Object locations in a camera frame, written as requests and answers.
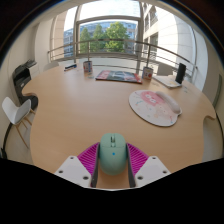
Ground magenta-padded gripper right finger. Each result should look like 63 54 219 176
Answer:
125 142 172 189

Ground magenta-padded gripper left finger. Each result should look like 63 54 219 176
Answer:
54 142 101 189

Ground mint green computer mouse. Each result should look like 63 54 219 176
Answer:
98 132 128 177

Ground round pink white mouse pad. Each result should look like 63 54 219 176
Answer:
128 89 183 128

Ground white chair wooden legs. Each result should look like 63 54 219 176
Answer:
1 96 36 149

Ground white illustrated book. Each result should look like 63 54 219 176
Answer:
153 75 183 89

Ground red magazine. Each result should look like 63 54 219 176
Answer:
94 69 144 85

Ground black cylindrical speaker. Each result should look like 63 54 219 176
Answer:
175 62 187 85

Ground blue black stapler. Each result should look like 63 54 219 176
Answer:
63 63 78 72

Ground white blue printed cup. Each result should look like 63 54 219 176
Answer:
82 60 94 74

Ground black printer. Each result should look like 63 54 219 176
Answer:
12 59 39 111

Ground metal balcony railing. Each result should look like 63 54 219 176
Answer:
47 38 198 83

